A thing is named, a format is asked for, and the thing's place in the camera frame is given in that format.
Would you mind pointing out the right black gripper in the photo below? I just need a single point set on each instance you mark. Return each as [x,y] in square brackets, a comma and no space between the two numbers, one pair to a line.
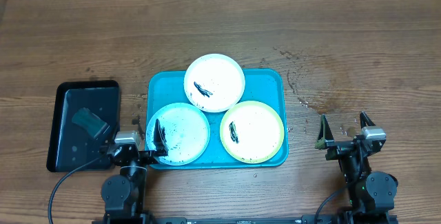
[345,147]

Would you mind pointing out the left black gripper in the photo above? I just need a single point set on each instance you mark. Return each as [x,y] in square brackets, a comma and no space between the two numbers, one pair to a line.
[151,156]

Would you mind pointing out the light blue plate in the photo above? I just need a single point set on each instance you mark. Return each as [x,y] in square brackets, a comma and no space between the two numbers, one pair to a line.
[186,130]

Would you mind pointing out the green scouring sponge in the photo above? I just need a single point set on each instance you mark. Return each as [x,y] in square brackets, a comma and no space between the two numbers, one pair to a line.
[91,123]

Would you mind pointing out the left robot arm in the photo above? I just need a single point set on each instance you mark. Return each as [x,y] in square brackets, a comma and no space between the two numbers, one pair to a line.
[123,194]

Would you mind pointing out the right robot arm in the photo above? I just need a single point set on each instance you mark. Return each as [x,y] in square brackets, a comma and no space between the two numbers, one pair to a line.
[371,194]

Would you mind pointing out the black plastic water tray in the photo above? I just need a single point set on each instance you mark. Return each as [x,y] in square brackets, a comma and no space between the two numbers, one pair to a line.
[70,146]

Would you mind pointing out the white plate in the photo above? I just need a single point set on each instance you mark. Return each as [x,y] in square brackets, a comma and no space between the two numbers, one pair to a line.
[214,83]

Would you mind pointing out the yellow-green plate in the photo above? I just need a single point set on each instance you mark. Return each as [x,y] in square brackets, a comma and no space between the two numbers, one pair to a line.
[251,132]

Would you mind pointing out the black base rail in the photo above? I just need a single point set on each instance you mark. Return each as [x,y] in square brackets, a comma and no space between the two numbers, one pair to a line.
[305,219]

